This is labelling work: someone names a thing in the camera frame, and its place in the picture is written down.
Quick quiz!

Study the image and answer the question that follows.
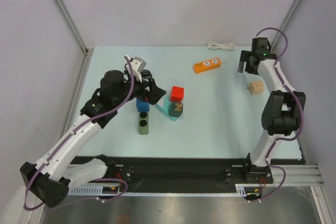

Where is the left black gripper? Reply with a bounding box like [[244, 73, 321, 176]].
[[113, 72, 166, 106]]

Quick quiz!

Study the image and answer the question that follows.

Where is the teal triangular power socket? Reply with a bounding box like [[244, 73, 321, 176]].
[[155, 96, 179, 122]]

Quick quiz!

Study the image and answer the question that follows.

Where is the blue cube plug adapter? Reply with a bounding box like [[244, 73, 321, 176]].
[[136, 99, 150, 112]]

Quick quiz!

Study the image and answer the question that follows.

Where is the red cube plug adapter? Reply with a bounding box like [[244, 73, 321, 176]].
[[169, 86, 184, 102]]

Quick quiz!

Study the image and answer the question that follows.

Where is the dark green cube adapter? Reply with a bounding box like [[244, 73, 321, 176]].
[[168, 102, 184, 118]]

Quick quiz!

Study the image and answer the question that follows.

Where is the green power strip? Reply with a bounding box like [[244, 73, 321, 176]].
[[138, 112, 149, 135]]

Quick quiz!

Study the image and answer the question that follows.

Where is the beige cube plug adapter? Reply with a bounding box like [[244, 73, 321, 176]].
[[247, 80, 265, 95]]

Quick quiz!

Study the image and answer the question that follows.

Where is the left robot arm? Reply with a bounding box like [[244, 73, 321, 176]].
[[20, 70, 166, 208]]

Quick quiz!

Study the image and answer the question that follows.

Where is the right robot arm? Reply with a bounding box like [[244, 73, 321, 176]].
[[237, 37, 306, 183]]

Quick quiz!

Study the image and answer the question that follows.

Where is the orange power strip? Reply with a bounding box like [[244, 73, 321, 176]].
[[193, 58, 222, 74]]

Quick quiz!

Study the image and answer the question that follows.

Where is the black power strip cable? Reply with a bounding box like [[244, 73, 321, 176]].
[[122, 63, 153, 79]]

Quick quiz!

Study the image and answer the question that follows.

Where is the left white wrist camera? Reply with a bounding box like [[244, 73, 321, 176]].
[[125, 55, 146, 82]]

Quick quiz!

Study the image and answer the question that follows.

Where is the white power cable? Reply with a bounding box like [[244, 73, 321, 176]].
[[207, 41, 237, 64]]

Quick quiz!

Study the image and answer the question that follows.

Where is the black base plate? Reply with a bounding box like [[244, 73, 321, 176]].
[[70, 155, 308, 194]]

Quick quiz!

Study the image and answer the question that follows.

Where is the right aluminium frame post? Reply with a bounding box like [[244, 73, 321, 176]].
[[273, 0, 304, 35]]

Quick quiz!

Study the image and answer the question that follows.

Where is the aluminium frame post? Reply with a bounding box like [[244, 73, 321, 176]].
[[273, 0, 304, 35], [38, 0, 89, 54]]

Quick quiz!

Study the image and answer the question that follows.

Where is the left aluminium frame post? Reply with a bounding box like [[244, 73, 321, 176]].
[[38, 0, 89, 54]]

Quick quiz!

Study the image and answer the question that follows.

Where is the white slotted cable duct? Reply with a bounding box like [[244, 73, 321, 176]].
[[68, 185, 261, 198]]

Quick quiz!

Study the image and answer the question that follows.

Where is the aluminium front rail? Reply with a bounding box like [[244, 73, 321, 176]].
[[270, 163, 322, 186]]

